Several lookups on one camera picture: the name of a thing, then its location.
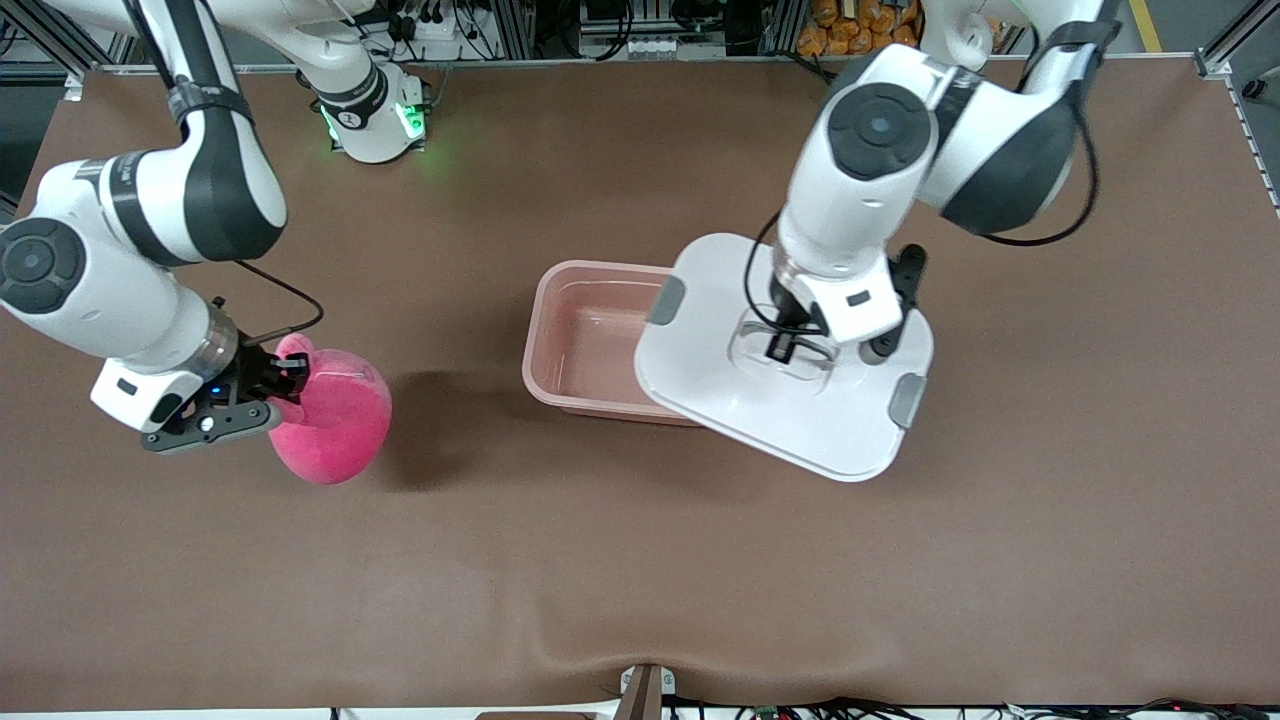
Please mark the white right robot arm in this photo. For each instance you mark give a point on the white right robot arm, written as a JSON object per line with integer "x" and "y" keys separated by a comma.
{"x": 130, "y": 300}

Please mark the orange toy pile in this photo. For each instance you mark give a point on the orange toy pile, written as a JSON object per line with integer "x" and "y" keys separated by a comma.
{"x": 850, "y": 35}

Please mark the white connector strip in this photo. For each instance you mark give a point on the white connector strip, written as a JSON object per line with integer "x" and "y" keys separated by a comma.
{"x": 655, "y": 46}

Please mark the brown camera stand post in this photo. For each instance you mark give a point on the brown camera stand post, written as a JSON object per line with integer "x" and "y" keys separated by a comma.
{"x": 645, "y": 695}

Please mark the aluminium frame post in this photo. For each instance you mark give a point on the aluminium frame post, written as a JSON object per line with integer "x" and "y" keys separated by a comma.
{"x": 110, "y": 40}
{"x": 1225, "y": 50}

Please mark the brown table mat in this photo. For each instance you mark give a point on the brown table mat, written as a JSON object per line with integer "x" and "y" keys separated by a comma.
{"x": 640, "y": 560}

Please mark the white power strip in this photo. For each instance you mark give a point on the white power strip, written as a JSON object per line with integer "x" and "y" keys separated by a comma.
{"x": 440, "y": 38}

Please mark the white corner bracket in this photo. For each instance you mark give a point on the white corner bracket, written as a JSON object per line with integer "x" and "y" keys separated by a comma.
{"x": 73, "y": 88}

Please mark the silver table edge rail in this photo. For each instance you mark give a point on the silver table edge rail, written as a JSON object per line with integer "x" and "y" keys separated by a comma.
{"x": 720, "y": 60}

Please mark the white box lid grey latches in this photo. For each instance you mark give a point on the white box lid grey latches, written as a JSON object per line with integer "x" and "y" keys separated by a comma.
{"x": 760, "y": 420}

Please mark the pink plush toy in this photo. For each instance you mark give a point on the pink plush toy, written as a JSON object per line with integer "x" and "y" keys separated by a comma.
{"x": 340, "y": 430}

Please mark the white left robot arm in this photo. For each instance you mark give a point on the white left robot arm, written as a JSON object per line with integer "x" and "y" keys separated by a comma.
{"x": 870, "y": 200}

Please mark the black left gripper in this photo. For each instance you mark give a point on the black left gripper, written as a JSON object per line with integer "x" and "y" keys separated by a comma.
{"x": 786, "y": 322}

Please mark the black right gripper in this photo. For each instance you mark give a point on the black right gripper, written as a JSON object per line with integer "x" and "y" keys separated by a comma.
{"x": 254, "y": 372}

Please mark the black caster wheel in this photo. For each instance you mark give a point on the black caster wheel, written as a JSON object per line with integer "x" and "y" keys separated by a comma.
{"x": 1250, "y": 88}

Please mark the translucent pink storage box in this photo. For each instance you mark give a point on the translucent pink storage box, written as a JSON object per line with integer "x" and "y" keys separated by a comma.
{"x": 590, "y": 340}

